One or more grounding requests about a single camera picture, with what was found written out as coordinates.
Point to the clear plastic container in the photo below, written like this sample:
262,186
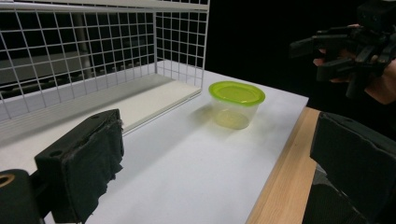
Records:
234,114

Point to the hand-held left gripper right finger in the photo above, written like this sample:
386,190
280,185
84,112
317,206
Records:
355,155

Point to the green plastic lid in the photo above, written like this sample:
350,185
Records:
236,93

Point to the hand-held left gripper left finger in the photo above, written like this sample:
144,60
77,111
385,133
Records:
84,161

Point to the grey metal stand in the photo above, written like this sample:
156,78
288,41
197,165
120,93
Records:
83,43

